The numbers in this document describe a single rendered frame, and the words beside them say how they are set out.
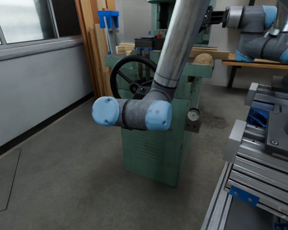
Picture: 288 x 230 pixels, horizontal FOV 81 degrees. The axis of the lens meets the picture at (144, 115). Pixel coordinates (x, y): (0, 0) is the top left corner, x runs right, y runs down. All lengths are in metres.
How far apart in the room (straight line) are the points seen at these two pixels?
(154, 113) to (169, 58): 0.16
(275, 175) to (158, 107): 0.40
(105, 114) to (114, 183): 1.02
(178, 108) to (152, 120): 0.58
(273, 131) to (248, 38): 0.37
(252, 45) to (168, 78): 0.41
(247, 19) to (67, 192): 1.43
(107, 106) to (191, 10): 0.29
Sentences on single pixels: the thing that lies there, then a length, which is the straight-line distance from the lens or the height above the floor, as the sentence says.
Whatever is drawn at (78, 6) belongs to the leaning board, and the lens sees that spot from 2.40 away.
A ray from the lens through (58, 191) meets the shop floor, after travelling 1.48.
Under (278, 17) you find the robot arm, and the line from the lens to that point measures 1.02.
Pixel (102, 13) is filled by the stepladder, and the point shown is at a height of 1.14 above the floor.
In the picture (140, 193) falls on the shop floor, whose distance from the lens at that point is 1.33.
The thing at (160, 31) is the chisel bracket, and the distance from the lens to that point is 1.01.
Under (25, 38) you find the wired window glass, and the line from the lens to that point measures 2.12.
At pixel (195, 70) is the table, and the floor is 0.87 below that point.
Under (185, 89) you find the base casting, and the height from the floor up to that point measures 0.77.
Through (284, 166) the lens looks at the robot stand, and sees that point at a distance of 0.60.
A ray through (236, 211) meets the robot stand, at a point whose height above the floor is 0.21.
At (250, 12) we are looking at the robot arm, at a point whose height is 1.11.
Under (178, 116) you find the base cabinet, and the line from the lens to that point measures 0.99.
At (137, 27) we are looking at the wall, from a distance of 3.55.
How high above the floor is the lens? 1.08
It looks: 30 degrees down
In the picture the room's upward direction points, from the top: straight up
